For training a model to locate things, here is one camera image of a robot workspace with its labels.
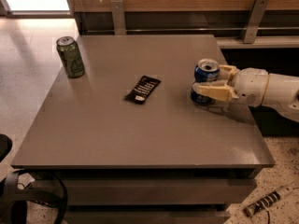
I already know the grey drawer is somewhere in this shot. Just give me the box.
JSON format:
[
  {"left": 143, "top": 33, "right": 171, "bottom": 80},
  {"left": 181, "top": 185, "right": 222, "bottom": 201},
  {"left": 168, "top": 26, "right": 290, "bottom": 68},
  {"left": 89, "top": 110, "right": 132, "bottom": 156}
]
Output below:
[
  {"left": 64, "top": 211, "right": 230, "bottom": 224},
  {"left": 31, "top": 178, "right": 258, "bottom": 206}
]

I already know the left metal bracket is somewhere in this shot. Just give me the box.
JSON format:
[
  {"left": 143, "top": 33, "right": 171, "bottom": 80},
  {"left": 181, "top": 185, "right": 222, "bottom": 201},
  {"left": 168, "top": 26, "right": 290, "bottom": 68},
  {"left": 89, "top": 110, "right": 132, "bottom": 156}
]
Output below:
[{"left": 110, "top": 0, "right": 127, "bottom": 35}]

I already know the black round seat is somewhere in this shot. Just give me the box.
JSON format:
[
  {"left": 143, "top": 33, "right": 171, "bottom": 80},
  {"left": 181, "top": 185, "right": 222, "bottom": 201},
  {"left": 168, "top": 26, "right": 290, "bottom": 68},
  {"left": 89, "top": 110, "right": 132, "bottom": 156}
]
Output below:
[{"left": 0, "top": 134, "right": 12, "bottom": 162}]

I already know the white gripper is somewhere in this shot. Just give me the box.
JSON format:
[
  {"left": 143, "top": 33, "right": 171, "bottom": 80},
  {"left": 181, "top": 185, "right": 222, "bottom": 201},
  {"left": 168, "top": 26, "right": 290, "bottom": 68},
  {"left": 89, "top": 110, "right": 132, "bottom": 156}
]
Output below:
[{"left": 192, "top": 64, "right": 269, "bottom": 107}]

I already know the green soda can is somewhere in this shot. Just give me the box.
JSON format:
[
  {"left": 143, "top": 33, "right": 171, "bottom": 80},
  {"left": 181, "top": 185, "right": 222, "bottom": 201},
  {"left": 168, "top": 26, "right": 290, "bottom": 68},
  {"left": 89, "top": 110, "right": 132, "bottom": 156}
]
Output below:
[{"left": 56, "top": 36, "right": 85, "bottom": 78}]

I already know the white power strip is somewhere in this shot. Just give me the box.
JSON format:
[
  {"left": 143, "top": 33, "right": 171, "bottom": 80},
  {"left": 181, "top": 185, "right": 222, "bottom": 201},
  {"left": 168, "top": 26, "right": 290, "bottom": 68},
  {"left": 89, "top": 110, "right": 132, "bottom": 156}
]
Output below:
[{"left": 244, "top": 186, "right": 294, "bottom": 217}]

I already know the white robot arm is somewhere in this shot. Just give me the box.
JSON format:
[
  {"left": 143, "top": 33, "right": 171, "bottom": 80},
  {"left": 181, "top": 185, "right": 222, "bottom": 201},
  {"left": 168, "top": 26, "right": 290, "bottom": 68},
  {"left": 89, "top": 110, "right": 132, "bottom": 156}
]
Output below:
[{"left": 192, "top": 65, "right": 299, "bottom": 122}]

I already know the right metal bracket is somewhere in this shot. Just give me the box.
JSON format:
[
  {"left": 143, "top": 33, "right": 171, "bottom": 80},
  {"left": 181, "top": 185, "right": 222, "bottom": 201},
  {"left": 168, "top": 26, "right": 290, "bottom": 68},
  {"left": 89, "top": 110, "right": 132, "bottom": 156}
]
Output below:
[{"left": 241, "top": 0, "right": 269, "bottom": 44}]

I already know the upper grey drawer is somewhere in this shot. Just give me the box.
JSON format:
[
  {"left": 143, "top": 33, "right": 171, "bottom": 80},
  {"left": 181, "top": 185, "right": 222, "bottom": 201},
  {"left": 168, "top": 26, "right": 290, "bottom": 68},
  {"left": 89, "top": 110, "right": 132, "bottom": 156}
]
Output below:
[{"left": 31, "top": 178, "right": 258, "bottom": 206}]

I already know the blue pepsi can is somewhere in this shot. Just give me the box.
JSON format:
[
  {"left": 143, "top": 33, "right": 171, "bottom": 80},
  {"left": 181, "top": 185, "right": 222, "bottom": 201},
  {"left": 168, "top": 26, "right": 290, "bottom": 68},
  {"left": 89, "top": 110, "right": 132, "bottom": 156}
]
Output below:
[{"left": 191, "top": 59, "right": 220, "bottom": 105}]

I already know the black chair base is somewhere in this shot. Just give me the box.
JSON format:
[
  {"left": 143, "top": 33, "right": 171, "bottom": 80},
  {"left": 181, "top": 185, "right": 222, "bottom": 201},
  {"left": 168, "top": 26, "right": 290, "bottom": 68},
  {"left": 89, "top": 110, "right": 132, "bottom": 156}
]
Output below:
[{"left": 0, "top": 170, "right": 68, "bottom": 224}]

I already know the black snack packet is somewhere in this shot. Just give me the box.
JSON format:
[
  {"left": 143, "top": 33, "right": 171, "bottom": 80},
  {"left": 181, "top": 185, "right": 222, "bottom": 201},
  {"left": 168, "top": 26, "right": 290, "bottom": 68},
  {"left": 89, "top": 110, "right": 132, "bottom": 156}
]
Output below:
[{"left": 124, "top": 76, "right": 161, "bottom": 105}]

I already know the lower grey drawer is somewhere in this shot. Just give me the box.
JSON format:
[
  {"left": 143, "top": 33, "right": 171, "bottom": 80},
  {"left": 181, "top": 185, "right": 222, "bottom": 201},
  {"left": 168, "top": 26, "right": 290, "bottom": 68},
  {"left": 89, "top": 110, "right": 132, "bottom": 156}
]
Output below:
[{"left": 64, "top": 211, "right": 230, "bottom": 224}]

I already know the metal bracket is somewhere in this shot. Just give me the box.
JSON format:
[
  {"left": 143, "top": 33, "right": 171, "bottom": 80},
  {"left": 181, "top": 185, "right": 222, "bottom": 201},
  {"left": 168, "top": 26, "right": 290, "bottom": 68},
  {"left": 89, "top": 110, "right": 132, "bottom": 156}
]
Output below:
[
  {"left": 241, "top": 0, "right": 269, "bottom": 44},
  {"left": 110, "top": 0, "right": 127, "bottom": 35}
]

